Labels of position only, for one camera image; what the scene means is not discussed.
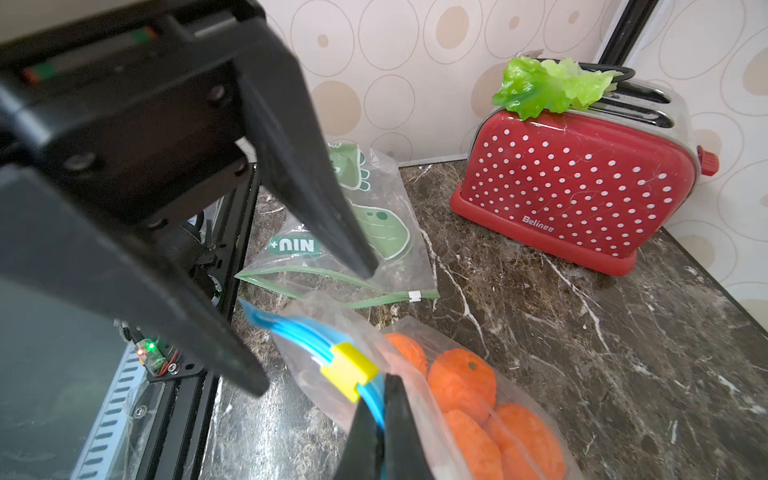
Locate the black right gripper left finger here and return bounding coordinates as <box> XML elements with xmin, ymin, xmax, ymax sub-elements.
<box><xmin>333</xmin><ymin>401</ymin><xmax>382</xmax><ymax>480</ymax></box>

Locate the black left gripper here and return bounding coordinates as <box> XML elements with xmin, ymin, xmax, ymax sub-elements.
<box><xmin>1</xmin><ymin>1</ymin><xmax>269</xmax><ymax>397</ymax></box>

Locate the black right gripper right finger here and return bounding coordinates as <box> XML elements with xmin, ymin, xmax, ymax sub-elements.
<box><xmin>383</xmin><ymin>374</ymin><xmax>433</xmax><ymax>480</ymax></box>

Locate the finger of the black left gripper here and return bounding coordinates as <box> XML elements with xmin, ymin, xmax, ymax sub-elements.
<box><xmin>233</xmin><ymin>18</ymin><xmax>379</xmax><ymax>279</ymax></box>

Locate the blue-seal zip-top bag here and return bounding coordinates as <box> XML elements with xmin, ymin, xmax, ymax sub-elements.
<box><xmin>243</xmin><ymin>294</ymin><xmax>582</xmax><ymax>479</ymax></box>

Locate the green plastic lettuce leaf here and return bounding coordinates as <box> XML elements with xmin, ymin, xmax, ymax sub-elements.
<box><xmin>492</xmin><ymin>57</ymin><xmax>621</xmax><ymax>120</ymax></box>

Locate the red polka-dot toaster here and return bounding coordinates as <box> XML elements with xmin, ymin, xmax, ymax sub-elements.
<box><xmin>450</xmin><ymin>64</ymin><xmax>719</xmax><ymax>276</ymax></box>

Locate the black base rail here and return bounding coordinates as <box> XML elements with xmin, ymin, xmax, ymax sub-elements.
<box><xmin>71</xmin><ymin>164</ymin><xmax>262</xmax><ymax>480</ymax></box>

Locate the black left corner post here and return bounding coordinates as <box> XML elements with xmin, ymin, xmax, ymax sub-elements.
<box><xmin>598</xmin><ymin>0</ymin><xmax>659</xmax><ymax>66</ymax></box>

